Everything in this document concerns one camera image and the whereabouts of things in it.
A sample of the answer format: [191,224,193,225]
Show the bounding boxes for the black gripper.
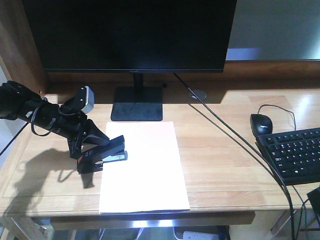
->
[56,109,110,159]

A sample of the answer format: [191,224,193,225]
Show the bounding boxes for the black stapler with orange label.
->
[77,135,128,174]

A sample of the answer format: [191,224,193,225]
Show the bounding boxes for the white paper sheets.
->
[99,121,190,214]

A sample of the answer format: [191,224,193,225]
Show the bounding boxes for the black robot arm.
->
[0,81,110,159]

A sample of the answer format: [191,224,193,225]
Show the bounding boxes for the wooden computer desk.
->
[0,0,320,240]

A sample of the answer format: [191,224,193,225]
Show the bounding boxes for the black computer monitor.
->
[22,0,237,121]

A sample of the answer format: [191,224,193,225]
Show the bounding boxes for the black computer mouse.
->
[250,113,273,138]

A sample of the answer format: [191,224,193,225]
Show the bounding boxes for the black keyboard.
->
[256,127,320,186]

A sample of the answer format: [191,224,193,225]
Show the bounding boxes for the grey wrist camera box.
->
[64,86,95,114]

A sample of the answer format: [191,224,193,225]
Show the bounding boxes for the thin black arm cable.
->
[30,98,61,137]

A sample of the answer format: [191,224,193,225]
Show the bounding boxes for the black monitor cable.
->
[172,72,296,240]

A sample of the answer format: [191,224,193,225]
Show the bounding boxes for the grey desk cable grommet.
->
[189,89,207,101]

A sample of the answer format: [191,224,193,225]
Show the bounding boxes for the thin black mouse cable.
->
[257,104,297,132]

